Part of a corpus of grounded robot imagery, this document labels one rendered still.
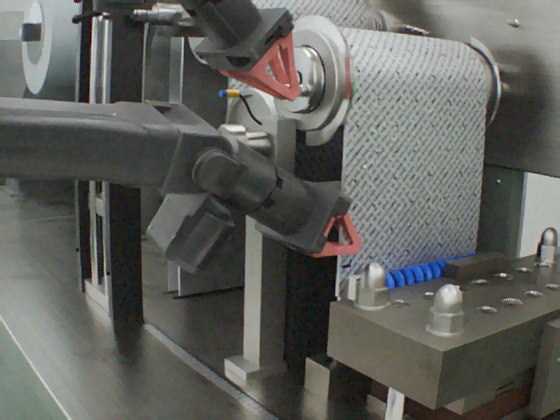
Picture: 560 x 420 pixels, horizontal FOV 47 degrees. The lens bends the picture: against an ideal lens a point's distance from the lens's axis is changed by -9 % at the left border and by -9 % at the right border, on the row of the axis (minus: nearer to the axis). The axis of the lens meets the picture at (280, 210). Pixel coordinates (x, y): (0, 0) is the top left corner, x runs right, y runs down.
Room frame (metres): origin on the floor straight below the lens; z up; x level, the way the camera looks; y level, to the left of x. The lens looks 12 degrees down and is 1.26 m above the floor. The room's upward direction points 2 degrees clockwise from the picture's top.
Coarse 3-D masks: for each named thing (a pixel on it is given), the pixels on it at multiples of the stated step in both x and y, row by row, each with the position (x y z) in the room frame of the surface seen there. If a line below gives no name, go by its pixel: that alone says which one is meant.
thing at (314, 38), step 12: (300, 36) 0.79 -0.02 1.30; (312, 36) 0.77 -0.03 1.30; (324, 36) 0.76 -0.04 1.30; (324, 48) 0.75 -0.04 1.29; (324, 60) 0.75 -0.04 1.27; (336, 60) 0.74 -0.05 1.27; (480, 60) 0.89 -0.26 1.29; (336, 72) 0.74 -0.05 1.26; (336, 84) 0.73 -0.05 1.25; (324, 96) 0.75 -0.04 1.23; (336, 96) 0.74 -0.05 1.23; (324, 108) 0.75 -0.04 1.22; (300, 120) 0.78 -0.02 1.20; (312, 120) 0.77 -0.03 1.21; (324, 120) 0.75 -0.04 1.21
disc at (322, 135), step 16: (320, 16) 0.77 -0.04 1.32; (336, 32) 0.75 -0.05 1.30; (336, 48) 0.75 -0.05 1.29; (352, 64) 0.73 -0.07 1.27; (352, 80) 0.73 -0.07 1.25; (352, 96) 0.73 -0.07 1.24; (336, 112) 0.74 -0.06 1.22; (320, 128) 0.77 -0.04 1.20; (336, 128) 0.74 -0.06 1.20; (304, 144) 0.79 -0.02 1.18; (320, 144) 0.77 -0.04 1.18
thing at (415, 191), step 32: (352, 128) 0.74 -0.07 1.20; (384, 128) 0.77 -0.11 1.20; (416, 128) 0.80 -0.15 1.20; (448, 128) 0.83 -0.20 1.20; (480, 128) 0.86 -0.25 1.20; (352, 160) 0.74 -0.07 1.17; (384, 160) 0.77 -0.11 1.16; (416, 160) 0.80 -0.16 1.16; (448, 160) 0.83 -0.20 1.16; (480, 160) 0.87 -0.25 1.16; (352, 192) 0.74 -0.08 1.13; (384, 192) 0.77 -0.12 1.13; (416, 192) 0.80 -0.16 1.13; (448, 192) 0.83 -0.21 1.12; (480, 192) 0.87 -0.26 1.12; (384, 224) 0.77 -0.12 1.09; (416, 224) 0.80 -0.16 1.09; (448, 224) 0.84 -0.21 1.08; (352, 256) 0.75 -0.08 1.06; (384, 256) 0.77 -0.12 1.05; (416, 256) 0.80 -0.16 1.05; (448, 256) 0.84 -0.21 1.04
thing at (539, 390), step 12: (552, 324) 0.64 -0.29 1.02; (552, 336) 0.63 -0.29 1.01; (540, 348) 0.64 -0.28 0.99; (552, 348) 0.63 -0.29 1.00; (540, 360) 0.64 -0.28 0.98; (552, 360) 0.63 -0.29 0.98; (540, 372) 0.64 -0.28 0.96; (552, 372) 0.63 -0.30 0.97; (540, 384) 0.64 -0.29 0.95; (552, 384) 0.63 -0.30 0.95; (540, 396) 0.63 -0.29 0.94; (552, 396) 0.64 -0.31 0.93; (528, 408) 0.64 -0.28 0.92; (540, 408) 0.63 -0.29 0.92; (552, 408) 0.64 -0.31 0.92
